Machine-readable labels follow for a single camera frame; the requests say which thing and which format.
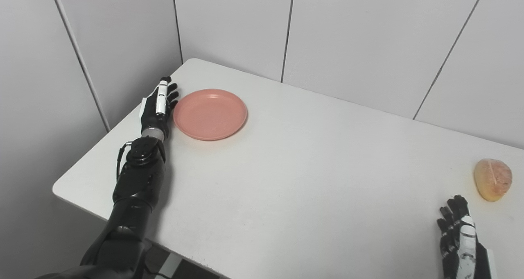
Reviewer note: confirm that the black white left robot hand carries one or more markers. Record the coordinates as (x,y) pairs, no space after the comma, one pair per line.
(150,117)

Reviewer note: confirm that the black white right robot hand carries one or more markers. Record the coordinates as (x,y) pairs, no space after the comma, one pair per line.
(454,254)

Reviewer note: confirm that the pink round plate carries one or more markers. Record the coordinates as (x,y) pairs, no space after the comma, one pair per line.
(211,114)

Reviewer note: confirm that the golden bread roll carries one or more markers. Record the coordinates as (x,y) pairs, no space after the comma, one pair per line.
(493,180)

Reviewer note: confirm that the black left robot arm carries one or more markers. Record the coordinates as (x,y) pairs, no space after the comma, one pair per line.
(135,189)

